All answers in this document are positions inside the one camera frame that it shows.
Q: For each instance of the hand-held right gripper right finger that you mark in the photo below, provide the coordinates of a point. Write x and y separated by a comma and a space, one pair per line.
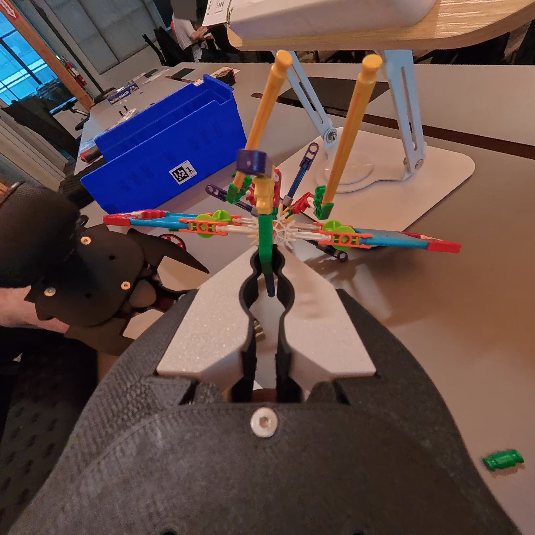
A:
330, 334

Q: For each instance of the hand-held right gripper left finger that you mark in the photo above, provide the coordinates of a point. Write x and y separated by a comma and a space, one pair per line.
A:
200, 334

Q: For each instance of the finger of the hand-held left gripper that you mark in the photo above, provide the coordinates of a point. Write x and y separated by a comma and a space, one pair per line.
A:
142, 324
175, 273

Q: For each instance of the white document stand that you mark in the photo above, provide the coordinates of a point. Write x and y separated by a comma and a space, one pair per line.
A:
418, 175

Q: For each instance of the person's right hand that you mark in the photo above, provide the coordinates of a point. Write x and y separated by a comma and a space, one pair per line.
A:
263, 395

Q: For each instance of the black wheel red hub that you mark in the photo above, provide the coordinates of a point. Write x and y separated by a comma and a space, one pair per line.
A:
172, 240

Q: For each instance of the black perforated chair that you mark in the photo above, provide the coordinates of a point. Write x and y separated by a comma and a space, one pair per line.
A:
25, 439

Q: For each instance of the small green rod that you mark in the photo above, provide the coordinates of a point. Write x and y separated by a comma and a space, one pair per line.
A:
501, 459

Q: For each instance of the colourful construction toy model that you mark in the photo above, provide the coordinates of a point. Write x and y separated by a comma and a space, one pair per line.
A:
388, 239

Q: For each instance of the red fire extinguisher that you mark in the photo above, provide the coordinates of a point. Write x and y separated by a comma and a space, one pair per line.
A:
73, 71

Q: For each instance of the blue plastic bin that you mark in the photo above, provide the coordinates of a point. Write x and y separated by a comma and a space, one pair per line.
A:
167, 146

